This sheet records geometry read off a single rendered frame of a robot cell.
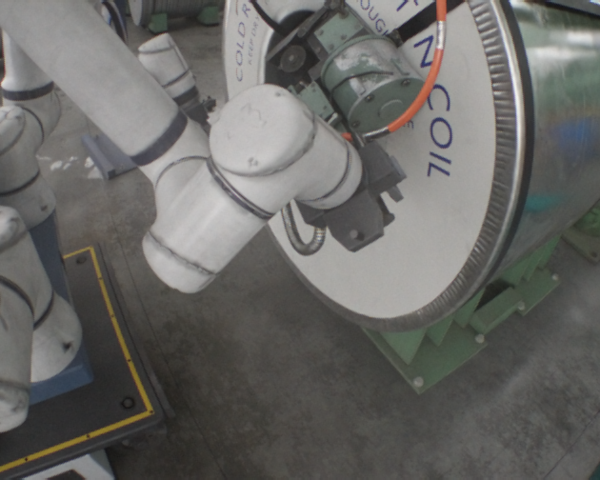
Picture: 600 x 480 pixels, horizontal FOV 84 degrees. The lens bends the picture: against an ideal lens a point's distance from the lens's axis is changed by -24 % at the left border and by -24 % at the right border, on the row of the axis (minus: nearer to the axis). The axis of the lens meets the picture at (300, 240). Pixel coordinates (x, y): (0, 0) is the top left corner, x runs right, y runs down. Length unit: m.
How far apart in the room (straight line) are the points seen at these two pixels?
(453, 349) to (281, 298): 0.66
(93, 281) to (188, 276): 0.89
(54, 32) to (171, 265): 0.27
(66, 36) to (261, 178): 0.25
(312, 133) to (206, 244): 0.14
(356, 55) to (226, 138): 0.34
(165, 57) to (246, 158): 0.73
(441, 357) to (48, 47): 1.40
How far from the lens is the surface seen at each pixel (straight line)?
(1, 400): 0.51
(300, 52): 0.79
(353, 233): 0.45
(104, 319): 1.18
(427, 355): 1.48
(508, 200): 0.67
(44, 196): 1.13
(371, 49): 0.66
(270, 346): 1.44
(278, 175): 0.36
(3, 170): 1.07
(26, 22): 0.45
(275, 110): 0.35
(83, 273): 1.33
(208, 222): 0.38
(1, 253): 0.62
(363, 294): 1.09
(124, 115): 0.46
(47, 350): 0.75
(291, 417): 1.30
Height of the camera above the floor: 1.18
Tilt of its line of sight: 41 degrees down
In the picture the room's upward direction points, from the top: 4 degrees clockwise
